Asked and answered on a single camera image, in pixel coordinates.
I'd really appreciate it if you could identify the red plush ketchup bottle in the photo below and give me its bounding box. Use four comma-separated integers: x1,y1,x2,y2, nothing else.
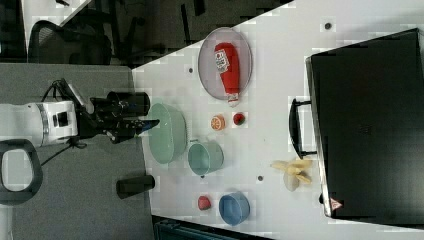
214,42,240,107

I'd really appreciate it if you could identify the black office chair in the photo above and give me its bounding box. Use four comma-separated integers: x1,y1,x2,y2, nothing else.
27,20,112,65

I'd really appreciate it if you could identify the green oval colander basket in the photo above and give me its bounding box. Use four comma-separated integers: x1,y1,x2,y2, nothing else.
149,103,187,164

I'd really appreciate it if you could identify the black cylinder post lower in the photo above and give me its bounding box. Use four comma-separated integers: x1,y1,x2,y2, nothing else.
116,175,156,199

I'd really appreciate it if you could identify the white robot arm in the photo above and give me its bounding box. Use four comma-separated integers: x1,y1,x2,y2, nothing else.
1,99,160,206

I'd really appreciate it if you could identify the grey round plate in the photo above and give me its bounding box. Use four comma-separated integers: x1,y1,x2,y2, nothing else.
198,27,252,101

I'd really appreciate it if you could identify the blue cup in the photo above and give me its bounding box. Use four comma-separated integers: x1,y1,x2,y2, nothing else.
219,192,250,226

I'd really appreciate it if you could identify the black toaster oven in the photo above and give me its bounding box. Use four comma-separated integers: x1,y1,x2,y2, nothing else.
305,28,424,229

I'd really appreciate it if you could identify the black cylinder post upper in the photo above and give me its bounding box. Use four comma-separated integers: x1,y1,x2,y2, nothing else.
107,91,150,117

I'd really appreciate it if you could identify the dark teal bin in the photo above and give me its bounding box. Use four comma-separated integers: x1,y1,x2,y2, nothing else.
154,220,237,240

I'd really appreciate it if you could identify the black cylinder post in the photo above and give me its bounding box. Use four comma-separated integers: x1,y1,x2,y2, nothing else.
107,91,150,117
116,175,156,199

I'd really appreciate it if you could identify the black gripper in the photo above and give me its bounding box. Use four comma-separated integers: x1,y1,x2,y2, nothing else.
76,98,160,144

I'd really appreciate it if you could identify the peeled banana toy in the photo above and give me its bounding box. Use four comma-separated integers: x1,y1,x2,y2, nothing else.
271,159,312,192

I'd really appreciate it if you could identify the green cup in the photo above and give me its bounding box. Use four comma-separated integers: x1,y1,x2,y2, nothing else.
188,140,224,176

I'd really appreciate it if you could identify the red strawberry toy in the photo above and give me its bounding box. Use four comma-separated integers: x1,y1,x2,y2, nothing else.
198,196,211,211

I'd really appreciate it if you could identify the small red tomato toy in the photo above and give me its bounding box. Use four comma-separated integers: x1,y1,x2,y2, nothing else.
233,113,245,126

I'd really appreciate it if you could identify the orange slice toy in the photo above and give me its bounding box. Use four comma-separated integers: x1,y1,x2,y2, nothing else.
210,115,226,131

